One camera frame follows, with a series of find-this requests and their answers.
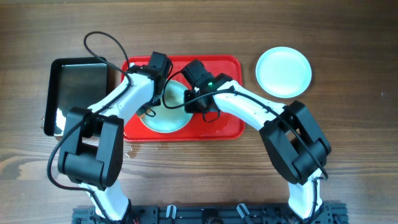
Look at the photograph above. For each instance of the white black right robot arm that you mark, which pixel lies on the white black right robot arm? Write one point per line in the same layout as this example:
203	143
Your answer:
295	144

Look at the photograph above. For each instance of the black mounting rail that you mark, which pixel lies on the black mounting rail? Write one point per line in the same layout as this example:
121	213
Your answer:
267	213

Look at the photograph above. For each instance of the red plastic tray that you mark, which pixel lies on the red plastic tray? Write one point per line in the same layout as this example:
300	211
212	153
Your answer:
224	127

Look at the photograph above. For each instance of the white plate top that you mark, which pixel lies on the white plate top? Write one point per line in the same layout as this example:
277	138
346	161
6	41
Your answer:
283	72

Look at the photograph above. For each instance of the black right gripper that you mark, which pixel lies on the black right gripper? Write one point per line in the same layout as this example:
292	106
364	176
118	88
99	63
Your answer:
191	108

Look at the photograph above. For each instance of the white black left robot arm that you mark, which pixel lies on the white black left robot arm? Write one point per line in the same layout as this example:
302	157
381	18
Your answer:
90	153

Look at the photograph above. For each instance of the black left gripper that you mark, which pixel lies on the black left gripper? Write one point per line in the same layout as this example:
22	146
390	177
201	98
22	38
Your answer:
155	100

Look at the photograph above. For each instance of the white plate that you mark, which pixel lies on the white plate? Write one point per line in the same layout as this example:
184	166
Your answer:
169	120
283	72

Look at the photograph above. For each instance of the black water tray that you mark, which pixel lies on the black water tray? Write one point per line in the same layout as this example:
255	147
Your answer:
73	82

